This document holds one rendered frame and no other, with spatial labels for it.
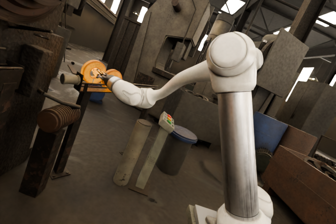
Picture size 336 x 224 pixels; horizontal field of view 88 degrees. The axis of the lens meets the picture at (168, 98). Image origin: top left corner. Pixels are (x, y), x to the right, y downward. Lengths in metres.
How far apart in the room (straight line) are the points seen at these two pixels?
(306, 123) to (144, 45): 3.90
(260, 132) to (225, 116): 3.02
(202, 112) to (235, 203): 2.22
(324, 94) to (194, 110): 3.19
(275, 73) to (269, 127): 1.06
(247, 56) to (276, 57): 3.40
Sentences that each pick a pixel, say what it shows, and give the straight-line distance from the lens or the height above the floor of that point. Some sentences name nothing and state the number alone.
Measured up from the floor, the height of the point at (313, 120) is 1.18.
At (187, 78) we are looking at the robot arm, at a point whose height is 0.94.
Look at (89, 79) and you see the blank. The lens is 1.20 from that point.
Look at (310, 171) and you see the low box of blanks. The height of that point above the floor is 0.56.
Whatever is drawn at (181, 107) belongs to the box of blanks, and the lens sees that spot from 2.61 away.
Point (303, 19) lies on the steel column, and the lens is 5.14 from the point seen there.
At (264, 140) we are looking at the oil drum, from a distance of 3.58.
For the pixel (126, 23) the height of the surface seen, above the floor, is 1.60.
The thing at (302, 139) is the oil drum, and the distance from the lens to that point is 3.85.
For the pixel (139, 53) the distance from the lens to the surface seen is 3.39.
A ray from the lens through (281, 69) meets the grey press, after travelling 4.03.
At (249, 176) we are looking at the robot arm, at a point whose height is 0.76.
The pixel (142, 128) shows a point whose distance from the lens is 1.27.
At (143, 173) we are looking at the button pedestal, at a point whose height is 0.14.
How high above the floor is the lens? 0.95
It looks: 9 degrees down
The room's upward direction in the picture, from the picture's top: 23 degrees clockwise
